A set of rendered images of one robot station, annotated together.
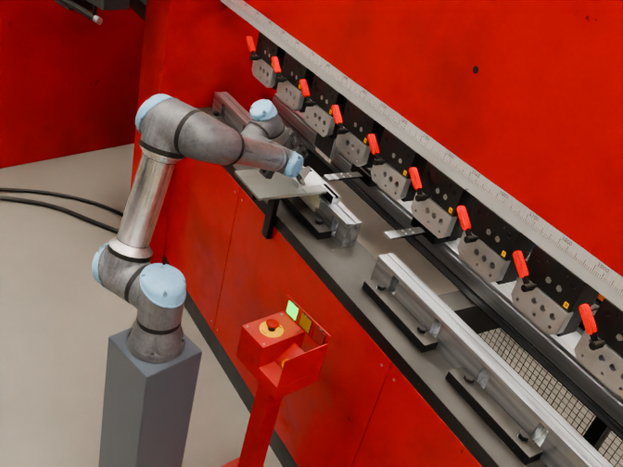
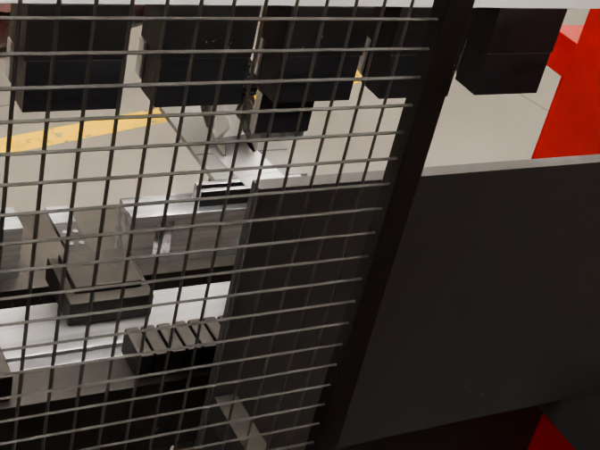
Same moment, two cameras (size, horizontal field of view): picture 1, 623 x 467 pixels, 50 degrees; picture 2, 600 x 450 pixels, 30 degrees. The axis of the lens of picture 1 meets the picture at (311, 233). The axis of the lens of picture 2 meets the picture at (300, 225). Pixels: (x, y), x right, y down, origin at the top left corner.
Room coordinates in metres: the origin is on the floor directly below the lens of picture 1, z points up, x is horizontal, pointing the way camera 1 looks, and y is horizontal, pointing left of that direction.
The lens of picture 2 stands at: (2.31, -1.62, 1.95)
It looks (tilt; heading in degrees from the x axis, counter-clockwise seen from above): 31 degrees down; 95
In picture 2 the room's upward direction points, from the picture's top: 14 degrees clockwise
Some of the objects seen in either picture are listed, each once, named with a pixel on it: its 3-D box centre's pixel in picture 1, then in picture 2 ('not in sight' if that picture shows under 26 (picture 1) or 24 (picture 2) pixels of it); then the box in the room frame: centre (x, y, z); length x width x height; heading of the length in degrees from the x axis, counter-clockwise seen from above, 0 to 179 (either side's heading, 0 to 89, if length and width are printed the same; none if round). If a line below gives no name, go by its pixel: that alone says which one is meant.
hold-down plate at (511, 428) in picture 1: (491, 412); not in sight; (1.28, -0.56, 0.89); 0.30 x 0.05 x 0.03; 39
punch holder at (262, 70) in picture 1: (273, 60); (506, 41); (2.43, 0.30, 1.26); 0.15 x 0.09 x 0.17; 39
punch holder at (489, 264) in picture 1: (496, 241); not in sight; (1.50, -0.46, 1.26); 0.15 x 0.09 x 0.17; 39
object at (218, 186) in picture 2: (320, 184); (250, 190); (2.08, 0.01, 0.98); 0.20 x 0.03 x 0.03; 39
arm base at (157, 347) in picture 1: (158, 330); not in sight; (1.34, 0.33, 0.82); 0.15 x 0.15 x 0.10
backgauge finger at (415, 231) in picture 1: (418, 228); (82, 252); (1.91, -0.33, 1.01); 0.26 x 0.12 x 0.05; 129
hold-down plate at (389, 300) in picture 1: (398, 313); not in sight; (1.59, -0.31, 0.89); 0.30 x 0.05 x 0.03; 39
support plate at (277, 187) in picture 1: (280, 182); (231, 140); (2.01, 0.14, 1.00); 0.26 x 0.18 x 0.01; 129
